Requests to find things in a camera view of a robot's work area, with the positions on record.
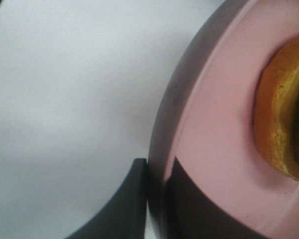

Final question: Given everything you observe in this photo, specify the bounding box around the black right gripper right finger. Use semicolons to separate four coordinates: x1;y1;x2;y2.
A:
164;158;266;239

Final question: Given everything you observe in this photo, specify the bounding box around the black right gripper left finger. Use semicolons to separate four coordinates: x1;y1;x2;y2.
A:
69;158;148;239

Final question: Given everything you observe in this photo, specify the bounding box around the pink plate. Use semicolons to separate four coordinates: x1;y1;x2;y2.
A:
149;0;299;239

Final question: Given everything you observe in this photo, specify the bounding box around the burger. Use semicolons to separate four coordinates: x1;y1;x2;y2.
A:
253;35;299;181

